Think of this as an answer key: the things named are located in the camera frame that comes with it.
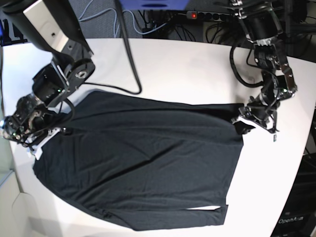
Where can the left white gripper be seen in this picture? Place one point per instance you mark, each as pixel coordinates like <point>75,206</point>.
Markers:
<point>257,113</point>

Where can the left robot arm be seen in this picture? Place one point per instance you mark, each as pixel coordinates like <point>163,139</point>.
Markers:
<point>262,28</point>

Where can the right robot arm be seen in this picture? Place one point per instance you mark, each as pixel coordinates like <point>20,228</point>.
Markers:
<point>51,26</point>

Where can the black power strip red switch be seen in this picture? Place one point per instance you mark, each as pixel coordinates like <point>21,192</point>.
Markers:
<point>203,16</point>

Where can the blue plastic box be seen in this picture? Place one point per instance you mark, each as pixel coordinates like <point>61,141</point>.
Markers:
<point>154,4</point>

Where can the black OpenArm equipment case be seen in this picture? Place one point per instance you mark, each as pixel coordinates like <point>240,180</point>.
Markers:
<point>298,217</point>

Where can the black long-sleeve T-shirt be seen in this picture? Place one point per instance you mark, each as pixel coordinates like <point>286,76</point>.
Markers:
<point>144,164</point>

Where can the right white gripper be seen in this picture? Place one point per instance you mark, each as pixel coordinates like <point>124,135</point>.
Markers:
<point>35,130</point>

